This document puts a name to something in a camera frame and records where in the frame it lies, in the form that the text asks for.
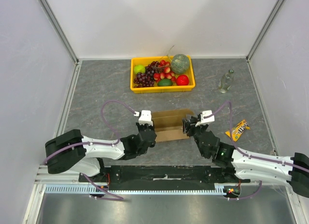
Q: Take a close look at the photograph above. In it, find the purple cable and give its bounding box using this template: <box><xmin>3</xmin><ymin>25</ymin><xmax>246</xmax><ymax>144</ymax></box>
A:
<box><xmin>210</xmin><ymin>100</ymin><xmax>309</xmax><ymax>201</ymax></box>
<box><xmin>42</xmin><ymin>100</ymin><xmax>140</xmax><ymax>201</ymax></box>

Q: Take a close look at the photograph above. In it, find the red cherry bunch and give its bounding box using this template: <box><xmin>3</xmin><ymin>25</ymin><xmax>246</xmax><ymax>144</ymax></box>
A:
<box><xmin>153</xmin><ymin>60</ymin><xmax>176</xmax><ymax>83</ymax></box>

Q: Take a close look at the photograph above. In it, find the green apple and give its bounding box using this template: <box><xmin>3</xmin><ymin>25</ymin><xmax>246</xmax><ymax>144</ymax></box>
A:
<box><xmin>133</xmin><ymin>65</ymin><xmax>146</xmax><ymax>74</ymax></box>

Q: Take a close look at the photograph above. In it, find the green avocado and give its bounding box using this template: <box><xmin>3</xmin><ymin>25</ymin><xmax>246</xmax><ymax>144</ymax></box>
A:
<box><xmin>157</xmin><ymin>79</ymin><xmax>173</xmax><ymax>87</ymax></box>

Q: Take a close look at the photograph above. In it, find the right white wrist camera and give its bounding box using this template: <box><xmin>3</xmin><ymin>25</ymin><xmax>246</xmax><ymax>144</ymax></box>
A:
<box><xmin>195</xmin><ymin>110</ymin><xmax>215</xmax><ymax>127</ymax></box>

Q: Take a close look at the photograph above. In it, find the green netted melon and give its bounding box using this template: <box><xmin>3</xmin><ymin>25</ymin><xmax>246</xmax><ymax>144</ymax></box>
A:
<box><xmin>171</xmin><ymin>54</ymin><xmax>190</xmax><ymax>74</ymax></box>

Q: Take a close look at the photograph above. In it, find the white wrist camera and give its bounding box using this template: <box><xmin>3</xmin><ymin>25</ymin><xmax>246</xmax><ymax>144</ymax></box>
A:
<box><xmin>195</xmin><ymin>110</ymin><xmax>215</xmax><ymax>127</ymax></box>
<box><xmin>134</xmin><ymin>110</ymin><xmax>153</xmax><ymax>126</ymax></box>

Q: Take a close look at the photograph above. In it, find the grey slotted cable duct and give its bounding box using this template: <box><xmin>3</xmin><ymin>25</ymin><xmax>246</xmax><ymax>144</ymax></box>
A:
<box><xmin>45</xmin><ymin>184</ymin><xmax>239</xmax><ymax>195</ymax></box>

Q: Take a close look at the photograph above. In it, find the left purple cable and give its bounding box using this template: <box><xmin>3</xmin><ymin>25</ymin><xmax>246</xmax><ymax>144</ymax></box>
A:
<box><xmin>42</xmin><ymin>100</ymin><xmax>140</xmax><ymax>201</ymax></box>

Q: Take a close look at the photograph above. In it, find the red tomato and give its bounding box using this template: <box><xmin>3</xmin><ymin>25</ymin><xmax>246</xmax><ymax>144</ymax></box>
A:
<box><xmin>176</xmin><ymin>74</ymin><xmax>190</xmax><ymax>86</ymax></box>

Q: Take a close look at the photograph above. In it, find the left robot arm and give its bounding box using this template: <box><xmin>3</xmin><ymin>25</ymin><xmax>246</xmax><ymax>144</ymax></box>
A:
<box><xmin>44</xmin><ymin>123</ymin><xmax>156</xmax><ymax>182</ymax></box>

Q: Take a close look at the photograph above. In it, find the dark purple grape bunch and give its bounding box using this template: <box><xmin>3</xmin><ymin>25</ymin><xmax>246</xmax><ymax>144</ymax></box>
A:
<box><xmin>133</xmin><ymin>73</ymin><xmax>155</xmax><ymax>88</ymax></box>

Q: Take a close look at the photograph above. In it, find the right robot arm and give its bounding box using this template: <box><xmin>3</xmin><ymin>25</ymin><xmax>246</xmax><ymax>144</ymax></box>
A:
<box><xmin>182</xmin><ymin>115</ymin><xmax>309</xmax><ymax>197</ymax></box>

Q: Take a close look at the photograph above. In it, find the yellow candy bag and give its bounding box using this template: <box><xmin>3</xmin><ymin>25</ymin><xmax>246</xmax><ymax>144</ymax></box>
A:
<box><xmin>225</xmin><ymin>119</ymin><xmax>250</xmax><ymax>141</ymax></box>

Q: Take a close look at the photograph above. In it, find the brown cardboard box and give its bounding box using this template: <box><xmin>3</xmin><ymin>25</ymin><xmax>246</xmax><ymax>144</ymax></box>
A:
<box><xmin>152</xmin><ymin>109</ymin><xmax>194</xmax><ymax>142</ymax></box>

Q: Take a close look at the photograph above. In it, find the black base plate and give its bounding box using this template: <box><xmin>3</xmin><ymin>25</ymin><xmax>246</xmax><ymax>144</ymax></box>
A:
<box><xmin>89</xmin><ymin>165</ymin><xmax>250</xmax><ymax>185</ymax></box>

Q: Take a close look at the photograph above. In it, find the clear glass bottle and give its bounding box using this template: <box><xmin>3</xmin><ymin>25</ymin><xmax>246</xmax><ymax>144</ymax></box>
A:
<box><xmin>218</xmin><ymin>69</ymin><xmax>234</xmax><ymax>93</ymax></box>

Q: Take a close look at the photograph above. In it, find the yellow plastic tray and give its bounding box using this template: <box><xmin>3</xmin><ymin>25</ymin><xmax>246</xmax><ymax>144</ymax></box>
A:
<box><xmin>130</xmin><ymin>54</ymin><xmax>196</xmax><ymax>93</ymax></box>

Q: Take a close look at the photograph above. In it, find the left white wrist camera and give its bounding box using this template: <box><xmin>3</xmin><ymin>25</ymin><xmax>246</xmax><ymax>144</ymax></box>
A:
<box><xmin>134</xmin><ymin>110</ymin><xmax>153</xmax><ymax>126</ymax></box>

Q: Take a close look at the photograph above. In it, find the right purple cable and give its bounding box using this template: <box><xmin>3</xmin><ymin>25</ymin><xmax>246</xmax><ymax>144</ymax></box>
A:
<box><xmin>210</xmin><ymin>100</ymin><xmax>309</xmax><ymax>201</ymax></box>

